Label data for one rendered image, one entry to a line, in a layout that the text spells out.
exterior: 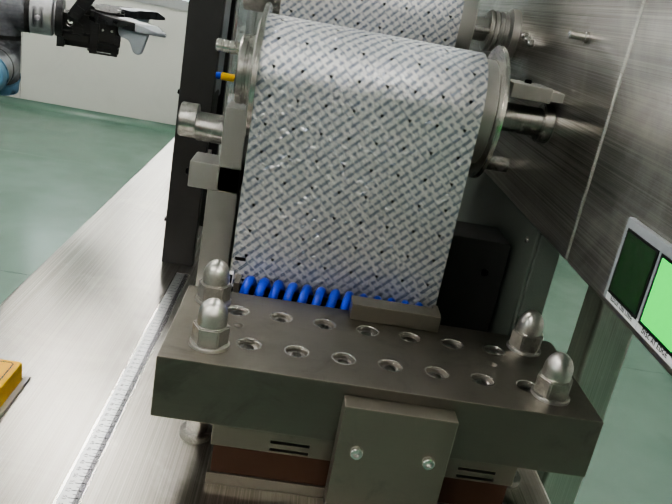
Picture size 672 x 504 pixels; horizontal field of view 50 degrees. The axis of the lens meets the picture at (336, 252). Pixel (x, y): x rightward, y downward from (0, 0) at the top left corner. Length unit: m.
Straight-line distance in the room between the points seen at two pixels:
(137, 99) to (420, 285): 5.84
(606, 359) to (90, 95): 5.94
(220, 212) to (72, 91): 5.87
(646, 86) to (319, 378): 0.37
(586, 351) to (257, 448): 0.54
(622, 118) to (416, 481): 0.37
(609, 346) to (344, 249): 0.44
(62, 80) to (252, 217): 5.98
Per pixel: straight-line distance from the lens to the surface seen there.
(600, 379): 1.09
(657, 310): 0.56
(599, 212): 0.69
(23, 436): 0.77
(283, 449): 0.69
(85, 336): 0.94
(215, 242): 0.89
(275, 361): 0.65
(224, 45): 0.82
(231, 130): 0.84
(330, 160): 0.77
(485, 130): 0.79
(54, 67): 6.74
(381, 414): 0.63
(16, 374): 0.83
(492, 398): 0.68
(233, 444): 0.69
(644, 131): 0.64
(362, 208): 0.78
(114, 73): 6.59
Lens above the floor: 1.34
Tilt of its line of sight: 19 degrees down
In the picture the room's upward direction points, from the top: 11 degrees clockwise
